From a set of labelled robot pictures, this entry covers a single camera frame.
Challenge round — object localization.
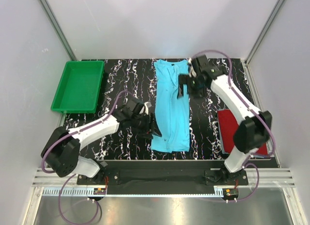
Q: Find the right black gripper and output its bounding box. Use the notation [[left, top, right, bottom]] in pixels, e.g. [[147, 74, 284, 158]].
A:
[[177, 75, 207, 101]]

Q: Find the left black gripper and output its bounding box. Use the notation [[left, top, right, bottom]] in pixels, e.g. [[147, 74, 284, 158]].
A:
[[130, 113, 162, 139]]

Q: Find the cyan polo shirt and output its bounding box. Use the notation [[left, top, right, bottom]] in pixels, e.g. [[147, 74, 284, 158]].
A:
[[151, 60, 190, 153]]

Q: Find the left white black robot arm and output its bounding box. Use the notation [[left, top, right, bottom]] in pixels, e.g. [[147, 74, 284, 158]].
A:
[[41, 98, 162, 184]]

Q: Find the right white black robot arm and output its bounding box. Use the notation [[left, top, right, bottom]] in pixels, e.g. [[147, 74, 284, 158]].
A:
[[177, 53, 274, 185]]

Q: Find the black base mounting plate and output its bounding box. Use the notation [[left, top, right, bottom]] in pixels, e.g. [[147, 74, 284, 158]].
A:
[[77, 168, 248, 197]]

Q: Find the black marble pattern mat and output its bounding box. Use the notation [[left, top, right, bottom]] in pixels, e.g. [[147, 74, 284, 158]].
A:
[[63, 59, 226, 161]]

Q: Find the folded red shirt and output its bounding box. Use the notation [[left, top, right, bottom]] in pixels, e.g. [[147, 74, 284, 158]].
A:
[[217, 109, 269, 155]]

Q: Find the green plastic bin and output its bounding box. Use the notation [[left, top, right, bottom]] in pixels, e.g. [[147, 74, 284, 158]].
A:
[[51, 60, 105, 114]]

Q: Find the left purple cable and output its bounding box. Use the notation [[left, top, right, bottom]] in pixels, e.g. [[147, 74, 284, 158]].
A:
[[40, 90, 136, 225]]

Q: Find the white slotted cable duct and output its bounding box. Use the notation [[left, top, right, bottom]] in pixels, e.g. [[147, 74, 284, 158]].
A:
[[42, 187, 226, 197]]

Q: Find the aluminium frame rail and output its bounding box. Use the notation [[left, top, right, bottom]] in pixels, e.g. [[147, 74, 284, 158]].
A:
[[32, 168, 295, 188]]

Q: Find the right aluminium corner post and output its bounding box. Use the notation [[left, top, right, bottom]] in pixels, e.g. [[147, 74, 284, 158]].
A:
[[245, 0, 287, 65]]

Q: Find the aluminium corner post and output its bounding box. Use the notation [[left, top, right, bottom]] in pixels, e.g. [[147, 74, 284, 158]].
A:
[[245, 0, 287, 65], [39, 0, 77, 61]]

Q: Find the left aluminium corner post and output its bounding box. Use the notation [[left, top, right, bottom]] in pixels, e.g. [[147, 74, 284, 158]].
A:
[[39, 0, 77, 61]]

